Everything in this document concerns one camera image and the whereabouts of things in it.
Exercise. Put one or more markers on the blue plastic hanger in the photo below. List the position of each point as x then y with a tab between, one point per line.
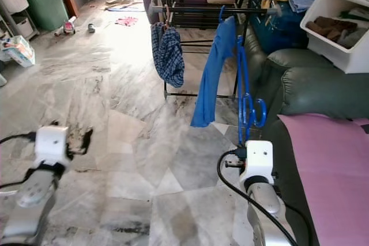
241	108
221	14

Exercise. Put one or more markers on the white tissue pack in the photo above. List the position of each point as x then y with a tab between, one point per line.
20	51

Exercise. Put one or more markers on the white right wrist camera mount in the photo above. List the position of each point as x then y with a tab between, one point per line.
256	159

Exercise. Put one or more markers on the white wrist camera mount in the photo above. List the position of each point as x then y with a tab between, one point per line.
53	145
256	159

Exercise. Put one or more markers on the small grey can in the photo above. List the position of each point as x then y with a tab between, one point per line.
91	28

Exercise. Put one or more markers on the red and white toy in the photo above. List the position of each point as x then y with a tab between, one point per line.
69	25

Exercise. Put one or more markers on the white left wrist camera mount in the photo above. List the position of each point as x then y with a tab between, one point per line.
53	145

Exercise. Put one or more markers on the green plastic bin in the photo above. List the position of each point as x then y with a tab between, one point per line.
46	7

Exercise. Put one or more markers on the pink plastic hanger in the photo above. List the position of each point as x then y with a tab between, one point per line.
167	15

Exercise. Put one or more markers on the white drawer shelf unit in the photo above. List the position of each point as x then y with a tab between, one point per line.
14	1

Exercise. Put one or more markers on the brown folded clothes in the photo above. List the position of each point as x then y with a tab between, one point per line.
323	27

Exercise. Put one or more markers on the beige floor cloth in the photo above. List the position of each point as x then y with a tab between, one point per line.
121	2

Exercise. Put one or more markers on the black metal drying rack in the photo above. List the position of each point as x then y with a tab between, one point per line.
154	10

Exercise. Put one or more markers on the brown wooden board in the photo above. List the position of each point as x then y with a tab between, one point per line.
72	7

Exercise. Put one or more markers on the pink mat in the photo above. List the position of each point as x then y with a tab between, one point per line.
328	171

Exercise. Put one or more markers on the grey folded clothes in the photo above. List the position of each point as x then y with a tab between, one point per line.
354	36

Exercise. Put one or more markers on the blue bag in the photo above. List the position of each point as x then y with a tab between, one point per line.
277	33

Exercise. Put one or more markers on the blue checked shirt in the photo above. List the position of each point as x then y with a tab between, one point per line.
170	56

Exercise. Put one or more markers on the small pink floor item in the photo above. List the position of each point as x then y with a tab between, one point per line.
126	21

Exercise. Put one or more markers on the green leather sofa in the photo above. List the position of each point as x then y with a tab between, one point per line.
317	84

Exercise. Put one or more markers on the plain blue shirt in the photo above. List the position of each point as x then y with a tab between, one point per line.
210	79

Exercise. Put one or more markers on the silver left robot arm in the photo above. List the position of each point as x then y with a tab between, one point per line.
37	191

